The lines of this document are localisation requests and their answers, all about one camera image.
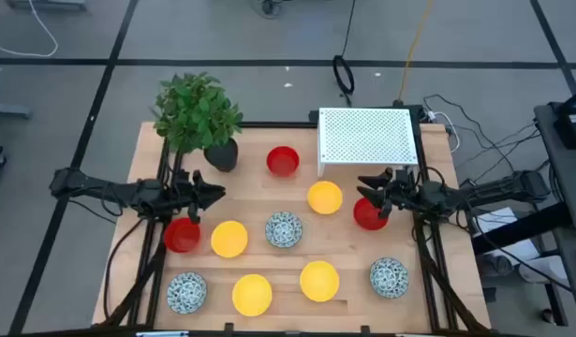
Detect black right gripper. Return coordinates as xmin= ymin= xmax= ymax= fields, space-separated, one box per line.
xmin=356 ymin=168 xmax=428 ymax=220

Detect black aluminium table frame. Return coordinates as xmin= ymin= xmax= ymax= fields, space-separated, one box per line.
xmin=90 ymin=105 xmax=493 ymax=337

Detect white perforated metal shelf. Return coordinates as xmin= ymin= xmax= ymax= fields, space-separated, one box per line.
xmin=317 ymin=107 xmax=420 ymax=178

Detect white paper sheets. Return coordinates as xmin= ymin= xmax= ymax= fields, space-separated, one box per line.
xmin=474 ymin=207 xmax=542 ymax=266

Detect white floor cable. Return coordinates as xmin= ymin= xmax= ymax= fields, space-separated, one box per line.
xmin=0 ymin=0 xmax=60 ymax=59

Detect black hanging arm cable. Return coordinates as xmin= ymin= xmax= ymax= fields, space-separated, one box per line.
xmin=101 ymin=217 xmax=148 ymax=322

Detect grey furniture foot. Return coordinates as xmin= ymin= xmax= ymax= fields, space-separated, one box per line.
xmin=0 ymin=103 xmax=34 ymax=120

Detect yellow mini bowl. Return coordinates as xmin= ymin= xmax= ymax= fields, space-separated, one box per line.
xmin=299 ymin=259 xmax=341 ymax=303
xmin=231 ymin=273 xmax=273 ymax=317
xmin=210 ymin=220 xmax=249 ymax=259
xmin=306 ymin=180 xmax=344 ymax=216

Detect dark grey side desk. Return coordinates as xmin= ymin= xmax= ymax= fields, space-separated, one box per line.
xmin=533 ymin=102 xmax=576 ymax=337

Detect green artificial plant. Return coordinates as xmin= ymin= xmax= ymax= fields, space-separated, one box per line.
xmin=149 ymin=70 xmax=244 ymax=154

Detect blue patterned mini bowl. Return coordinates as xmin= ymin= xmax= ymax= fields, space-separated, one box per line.
xmin=166 ymin=271 xmax=208 ymax=315
xmin=369 ymin=256 xmax=410 ymax=300
xmin=264 ymin=211 xmax=303 ymax=249

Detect black plant pot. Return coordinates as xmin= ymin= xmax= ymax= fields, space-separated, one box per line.
xmin=202 ymin=138 xmax=240 ymax=173

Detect black chair base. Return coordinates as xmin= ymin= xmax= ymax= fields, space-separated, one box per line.
xmin=248 ymin=0 xmax=289 ymax=20

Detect black coiled floor cable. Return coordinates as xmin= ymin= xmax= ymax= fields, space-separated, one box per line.
xmin=332 ymin=0 xmax=357 ymax=108

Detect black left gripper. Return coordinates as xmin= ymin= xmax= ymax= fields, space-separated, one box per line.
xmin=168 ymin=168 xmax=227 ymax=224

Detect black monitor device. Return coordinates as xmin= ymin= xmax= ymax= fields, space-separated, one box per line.
xmin=552 ymin=85 xmax=576 ymax=150

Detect red mini bowl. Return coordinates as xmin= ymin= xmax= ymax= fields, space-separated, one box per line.
xmin=266 ymin=145 xmax=301 ymax=178
xmin=352 ymin=197 xmax=390 ymax=232
xmin=163 ymin=216 xmax=203 ymax=255

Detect black cable bundle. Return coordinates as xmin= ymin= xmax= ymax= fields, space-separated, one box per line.
xmin=421 ymin=93 xmax=551 ymax=184

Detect white plug cable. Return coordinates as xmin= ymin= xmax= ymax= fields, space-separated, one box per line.
xmin=426 ymin=110 xmax=462 ymax=154

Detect yellow floor cable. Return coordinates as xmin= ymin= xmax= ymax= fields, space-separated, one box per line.
xmin=397 ymin=0 xmax=435 ymax=107

